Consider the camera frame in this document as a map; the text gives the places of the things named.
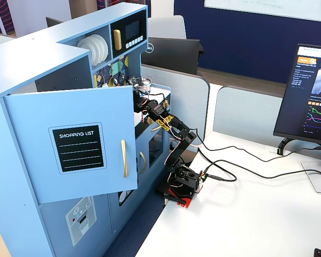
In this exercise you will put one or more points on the silver pot lid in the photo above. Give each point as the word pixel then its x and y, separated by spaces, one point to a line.
pixel 140 80

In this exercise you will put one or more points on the hanging metal whisk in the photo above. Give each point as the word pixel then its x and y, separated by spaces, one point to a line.
pixel 103 77

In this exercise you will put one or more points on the blue shopping list door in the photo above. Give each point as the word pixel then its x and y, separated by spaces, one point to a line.
pixel 29 134

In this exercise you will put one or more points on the red striped dark panel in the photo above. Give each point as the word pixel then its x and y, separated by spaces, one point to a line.
pixel 2 16

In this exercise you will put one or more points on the silver metal pot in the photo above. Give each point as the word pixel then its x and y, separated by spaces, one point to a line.
pixel 145 87

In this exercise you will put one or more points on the wide grey desk divider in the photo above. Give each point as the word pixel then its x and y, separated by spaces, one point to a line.
pixel 246 109

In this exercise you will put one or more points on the hanging metal ladle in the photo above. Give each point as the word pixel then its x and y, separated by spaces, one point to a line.
pixel 113 81

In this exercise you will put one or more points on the grey office chair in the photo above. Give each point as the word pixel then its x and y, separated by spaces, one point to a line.
pixel 167 26

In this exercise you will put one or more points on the white plate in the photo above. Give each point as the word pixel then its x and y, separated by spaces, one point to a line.
pixel 101 54
pixel 106 51
pixel 83 44
pixel 96 57

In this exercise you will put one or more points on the brown cabinet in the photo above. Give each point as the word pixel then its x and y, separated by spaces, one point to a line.
pixel 83 8

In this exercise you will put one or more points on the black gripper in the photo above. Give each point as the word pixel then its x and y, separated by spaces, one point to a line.
pixel 137 97

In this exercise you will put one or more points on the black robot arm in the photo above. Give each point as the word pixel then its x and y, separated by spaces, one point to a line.
pixel 183 142

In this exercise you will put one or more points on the whiteboard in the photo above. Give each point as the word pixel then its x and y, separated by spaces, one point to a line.
pixel 270 6

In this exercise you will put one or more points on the lit computer monitor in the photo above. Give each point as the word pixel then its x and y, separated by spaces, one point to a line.
pixel 305 101

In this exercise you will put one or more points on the black Dell monitor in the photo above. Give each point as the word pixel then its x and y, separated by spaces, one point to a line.
pixel 174 53

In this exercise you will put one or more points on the gold stove knob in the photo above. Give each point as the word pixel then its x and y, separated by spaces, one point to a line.
pixel 149 120
pixel 166 103

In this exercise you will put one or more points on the blue toy kitchen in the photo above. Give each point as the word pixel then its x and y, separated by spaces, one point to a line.
pixel 29 53

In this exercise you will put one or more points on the red black base mount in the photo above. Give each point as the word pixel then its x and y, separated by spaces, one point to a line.
pixel 182 199

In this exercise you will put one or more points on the rounded grey desk divider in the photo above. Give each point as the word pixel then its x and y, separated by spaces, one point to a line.
pixel 192 101

